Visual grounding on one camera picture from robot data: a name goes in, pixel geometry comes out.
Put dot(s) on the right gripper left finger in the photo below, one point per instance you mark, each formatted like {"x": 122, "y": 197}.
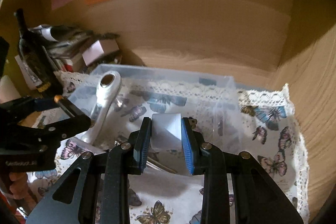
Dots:
{"x": 141, "y": 146}

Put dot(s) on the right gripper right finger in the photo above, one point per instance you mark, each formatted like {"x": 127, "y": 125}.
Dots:
{"x": 191, "y": 148}

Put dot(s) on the silver key bunch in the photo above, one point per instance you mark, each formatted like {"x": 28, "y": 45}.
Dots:
{"x": 152, "y": 159}

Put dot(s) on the white power plug adapter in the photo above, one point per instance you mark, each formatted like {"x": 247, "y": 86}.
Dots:
{"x": 166, "y": 133}

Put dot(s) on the black pen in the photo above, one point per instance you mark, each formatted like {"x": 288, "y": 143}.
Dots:
{"x": 67, "y": 106}

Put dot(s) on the person's hand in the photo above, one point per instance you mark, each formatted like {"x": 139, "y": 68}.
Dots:
{"x": 20, "y": 189}

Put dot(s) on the butterfly print lace cloth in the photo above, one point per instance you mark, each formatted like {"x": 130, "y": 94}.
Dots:
{"x": 270, "y": 133}

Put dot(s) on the clear plastic storage box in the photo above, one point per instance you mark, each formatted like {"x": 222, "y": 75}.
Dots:
{"x": 210, "y": 99}

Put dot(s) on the dark wine bottle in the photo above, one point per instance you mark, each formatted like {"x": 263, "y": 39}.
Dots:
{"x": 34, "y": 58}

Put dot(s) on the pink small box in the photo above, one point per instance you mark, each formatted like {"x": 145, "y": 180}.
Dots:
{"x": 100, "y": 48}

